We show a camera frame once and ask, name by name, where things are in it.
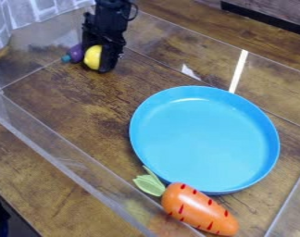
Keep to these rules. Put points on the clear acrylic enclosure wall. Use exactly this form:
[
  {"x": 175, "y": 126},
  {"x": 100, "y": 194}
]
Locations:
[{"x": 67, "y": 162}]

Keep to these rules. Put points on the purple toy eggplant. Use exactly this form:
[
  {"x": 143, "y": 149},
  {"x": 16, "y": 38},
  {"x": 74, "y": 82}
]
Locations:
[{"x": 74, "y": 55}]

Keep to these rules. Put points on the yellow toy lemon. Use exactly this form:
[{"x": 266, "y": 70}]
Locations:
[{"x": 92, "y": 57}]

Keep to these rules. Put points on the orange toy carrot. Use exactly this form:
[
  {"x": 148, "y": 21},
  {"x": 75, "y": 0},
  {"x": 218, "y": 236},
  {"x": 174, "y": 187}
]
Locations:
[{"x": 187, "y": 205}]

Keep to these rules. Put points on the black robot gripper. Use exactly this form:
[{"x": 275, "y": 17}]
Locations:
[{"x": 103, "y": 28}]

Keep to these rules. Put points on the blue round tray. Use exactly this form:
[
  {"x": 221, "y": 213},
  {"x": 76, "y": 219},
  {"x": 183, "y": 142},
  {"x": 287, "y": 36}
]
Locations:
[{"x": 206, "y": 137}]

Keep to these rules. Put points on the white patterned curtain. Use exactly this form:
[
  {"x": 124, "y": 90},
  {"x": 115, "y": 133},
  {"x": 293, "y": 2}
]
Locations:
[{"x": 19, "y": 13}]

